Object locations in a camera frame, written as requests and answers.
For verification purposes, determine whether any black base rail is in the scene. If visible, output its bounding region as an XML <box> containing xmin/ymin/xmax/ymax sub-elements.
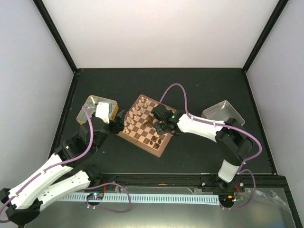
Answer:
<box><xmin>92</xmin><ymin>173</ymin><xmax>289</xmax><ymax>193</ymax></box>

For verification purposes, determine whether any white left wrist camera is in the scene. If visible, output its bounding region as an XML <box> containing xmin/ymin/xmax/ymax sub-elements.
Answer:
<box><xmin>95</xmin><ymin>102</ymin><xmax>113</xmax><ymax>124</ymax></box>

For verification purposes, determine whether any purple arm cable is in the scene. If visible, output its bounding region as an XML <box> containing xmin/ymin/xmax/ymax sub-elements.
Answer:
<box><xmin>158</xmin><ymin>83</ymin><xmax>263</xmax><ymax>211</ymax></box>
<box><xmin>0</xmin><ymin>105</ymin><xmax>100</xmax><ymax>223</ymax></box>

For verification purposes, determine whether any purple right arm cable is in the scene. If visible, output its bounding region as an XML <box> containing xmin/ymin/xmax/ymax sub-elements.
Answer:
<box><xmin>158</xmin><ymin>83</ymin><xmax>263</xmax><ymax>211</ymax></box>

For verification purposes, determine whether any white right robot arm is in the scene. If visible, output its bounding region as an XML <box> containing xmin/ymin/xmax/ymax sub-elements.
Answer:
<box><xmin>152</xmin><ymin>104</ymin><xmax>253</xmax><ymax>191</ymax></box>

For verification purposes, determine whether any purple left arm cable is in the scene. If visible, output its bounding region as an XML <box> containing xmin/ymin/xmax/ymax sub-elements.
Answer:
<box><xmin>0</xmin><ymin>105</ymin><xmax>100</xmax><ymax>223</ymax></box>

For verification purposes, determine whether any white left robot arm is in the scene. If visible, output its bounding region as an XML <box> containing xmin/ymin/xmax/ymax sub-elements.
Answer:
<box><xmin>0</xmin><ymin>110</ymin><xmax>126</xmax><ymax>226</ymax></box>

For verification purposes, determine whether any black frame post left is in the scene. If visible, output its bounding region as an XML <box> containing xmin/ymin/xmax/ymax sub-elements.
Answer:
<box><xmin>33</xmin><ymin>0</ymin><xmax>78</xmax><ymax>74</ymax></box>

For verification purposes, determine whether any wooden chess board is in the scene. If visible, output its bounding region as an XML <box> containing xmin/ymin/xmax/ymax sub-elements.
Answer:
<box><xmin>118</xmin><ymin>95</ymin><xmax>172</xmax><ymax>157</ymax></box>

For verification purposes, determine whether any yellow metal tin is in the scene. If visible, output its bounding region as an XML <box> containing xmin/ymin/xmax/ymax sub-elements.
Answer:
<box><xmin>84</xmin><ymin>95</ymin><xmax>119</xmax><ymax>120</ymax></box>

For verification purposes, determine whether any black frame post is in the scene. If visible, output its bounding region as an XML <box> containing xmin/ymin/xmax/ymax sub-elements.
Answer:
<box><xmin>33</xmin><ymin>0</ymin><xmax>78</xmax><ymax>74</ymax></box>
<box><xmin>242</xmin><ymin>0</ymin><xmax>289</xmax><ymax>73</ymax></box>

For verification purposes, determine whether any black frame post right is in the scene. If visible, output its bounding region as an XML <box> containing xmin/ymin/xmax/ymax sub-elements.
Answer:
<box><xmin>242</xmin><ymin>0</ymin><xmax>289</xmax><ymax>73</ymax></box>

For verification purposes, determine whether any white slotted cable duct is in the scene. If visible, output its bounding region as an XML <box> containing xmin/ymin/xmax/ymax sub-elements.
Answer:
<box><xmin>59</xmin><ymin>192</ymin><xmax>220</xmax><ymax>206</ymax></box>

